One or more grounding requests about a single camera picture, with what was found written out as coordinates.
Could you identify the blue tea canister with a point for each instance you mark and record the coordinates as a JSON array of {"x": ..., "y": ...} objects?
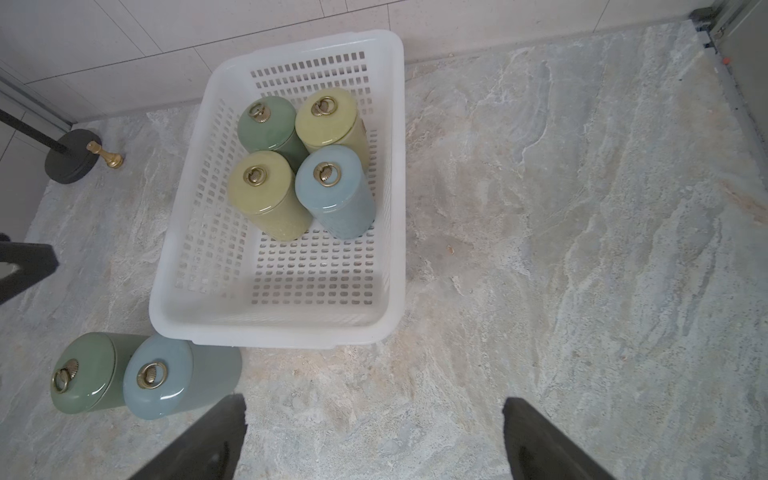
[
  {"x": 332, "y": 185},
  {"x": 169, "y": 376}
]

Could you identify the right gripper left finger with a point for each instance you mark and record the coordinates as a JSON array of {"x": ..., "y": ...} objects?
[{"x": 209, "y": 449}]

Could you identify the blue tea canister front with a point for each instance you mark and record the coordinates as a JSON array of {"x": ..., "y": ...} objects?
[{"x": 169, "y": 376}]

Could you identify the small brass chess piece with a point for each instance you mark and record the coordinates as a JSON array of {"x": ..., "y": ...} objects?
[{"x": 113, "y": 160}]

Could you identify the white plastic basket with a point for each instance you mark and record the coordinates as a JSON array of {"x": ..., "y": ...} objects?
[{"x": 220, "y": 280}]

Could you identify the yellow-green tea canister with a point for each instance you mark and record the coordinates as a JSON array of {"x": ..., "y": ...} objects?
[{"x": 262, "y": 187}]

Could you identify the dark green tea canister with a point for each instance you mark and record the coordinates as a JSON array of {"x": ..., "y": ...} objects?
[{"x": 89, "y": 374}]

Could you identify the microphone on black stand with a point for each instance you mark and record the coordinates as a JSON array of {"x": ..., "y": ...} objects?
[{"x": 68, "y": 159}]

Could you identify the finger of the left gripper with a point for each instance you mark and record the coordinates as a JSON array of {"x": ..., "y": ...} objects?
[{"x": 32, "y": 263}]

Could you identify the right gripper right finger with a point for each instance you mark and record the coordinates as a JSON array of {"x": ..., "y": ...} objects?
[{"x": 537, "y": 449}]

